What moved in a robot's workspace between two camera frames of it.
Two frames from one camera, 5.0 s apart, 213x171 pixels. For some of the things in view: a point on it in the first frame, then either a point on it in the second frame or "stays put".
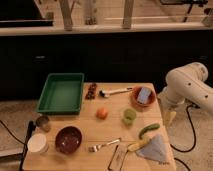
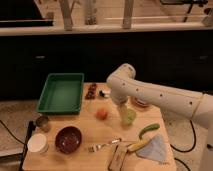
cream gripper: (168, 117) to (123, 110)
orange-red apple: (102, 113) stays put
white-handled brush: (106, 93) stays put
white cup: (37, 143) stays put
